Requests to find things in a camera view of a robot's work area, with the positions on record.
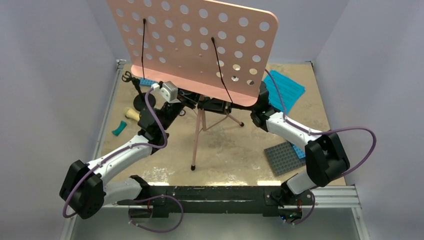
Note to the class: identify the teal curved block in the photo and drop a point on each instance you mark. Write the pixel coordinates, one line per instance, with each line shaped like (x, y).
(122, 125)

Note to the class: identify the beige toy microphone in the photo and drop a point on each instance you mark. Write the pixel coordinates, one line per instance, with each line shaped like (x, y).
(132, 114)

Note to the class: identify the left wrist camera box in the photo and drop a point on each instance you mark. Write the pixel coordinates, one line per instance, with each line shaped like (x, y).
(167, 90)

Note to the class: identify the aluminium frame rail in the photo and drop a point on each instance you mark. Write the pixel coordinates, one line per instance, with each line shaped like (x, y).
(69, 223)

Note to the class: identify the pink music stand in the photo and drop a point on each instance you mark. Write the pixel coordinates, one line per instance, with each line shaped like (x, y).
(215, 49)

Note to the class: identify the grey brick baseplate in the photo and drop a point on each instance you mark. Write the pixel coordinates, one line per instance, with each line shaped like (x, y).
(283, 159)

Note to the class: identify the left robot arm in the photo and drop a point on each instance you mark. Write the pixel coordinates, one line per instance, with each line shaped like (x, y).
(87, 187)

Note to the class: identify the blue sheet music page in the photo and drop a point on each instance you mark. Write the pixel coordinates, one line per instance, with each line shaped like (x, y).
(290, 90)

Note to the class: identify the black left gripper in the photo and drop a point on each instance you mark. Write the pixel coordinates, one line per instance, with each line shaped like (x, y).
(188, 99)

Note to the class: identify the light blue brick baseplate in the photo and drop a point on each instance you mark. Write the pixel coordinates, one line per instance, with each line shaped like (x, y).
(145, 82)

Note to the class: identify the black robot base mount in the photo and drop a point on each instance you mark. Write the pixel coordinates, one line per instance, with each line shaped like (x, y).
(263, 200)

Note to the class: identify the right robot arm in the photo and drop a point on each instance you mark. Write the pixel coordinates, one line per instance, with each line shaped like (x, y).
(325, 157)

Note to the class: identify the blue bricks on grey plate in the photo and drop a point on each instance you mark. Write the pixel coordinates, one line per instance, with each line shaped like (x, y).
(299, 152)

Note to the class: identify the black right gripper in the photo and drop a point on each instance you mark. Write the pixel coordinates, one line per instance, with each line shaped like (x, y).
(215, 105)

